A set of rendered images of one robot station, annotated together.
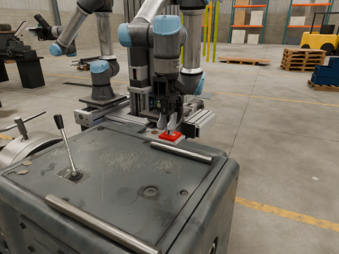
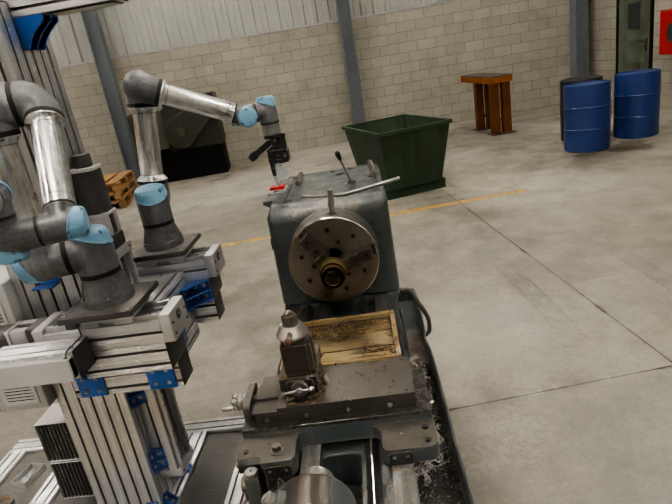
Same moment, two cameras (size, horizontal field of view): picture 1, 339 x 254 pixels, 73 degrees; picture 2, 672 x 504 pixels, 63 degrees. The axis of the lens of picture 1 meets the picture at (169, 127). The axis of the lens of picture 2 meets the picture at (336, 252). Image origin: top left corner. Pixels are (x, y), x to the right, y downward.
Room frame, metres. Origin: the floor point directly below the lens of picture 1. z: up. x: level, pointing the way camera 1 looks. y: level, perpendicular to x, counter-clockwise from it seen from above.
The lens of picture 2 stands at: (1.51, 2.13, 1.73)
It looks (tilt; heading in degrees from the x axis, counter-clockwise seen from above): 19 degrees down; 244
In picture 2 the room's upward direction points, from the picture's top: 10 degrees counter-clockwise
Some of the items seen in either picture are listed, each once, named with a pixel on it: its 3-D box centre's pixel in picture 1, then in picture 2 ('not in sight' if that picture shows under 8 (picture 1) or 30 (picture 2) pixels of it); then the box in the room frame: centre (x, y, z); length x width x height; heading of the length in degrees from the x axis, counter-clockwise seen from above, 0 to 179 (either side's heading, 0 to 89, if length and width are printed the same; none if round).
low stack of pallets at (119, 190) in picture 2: not in sight; (104, 192); (0.83, -7.86, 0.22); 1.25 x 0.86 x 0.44; 70
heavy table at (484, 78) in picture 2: not in sight; (486, 102); (-5.93, -5.84, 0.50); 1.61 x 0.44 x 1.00; 67
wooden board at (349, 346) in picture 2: not in sight; (341, 343); (0.87, 0.74, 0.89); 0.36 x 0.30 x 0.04; 150
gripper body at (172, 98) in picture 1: (165, 92); (276, 148); (0.68, 0.01, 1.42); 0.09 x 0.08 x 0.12; 150
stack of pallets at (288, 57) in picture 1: (301, 59); not in sight; (8.80, -4.96, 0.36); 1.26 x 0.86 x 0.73; 78
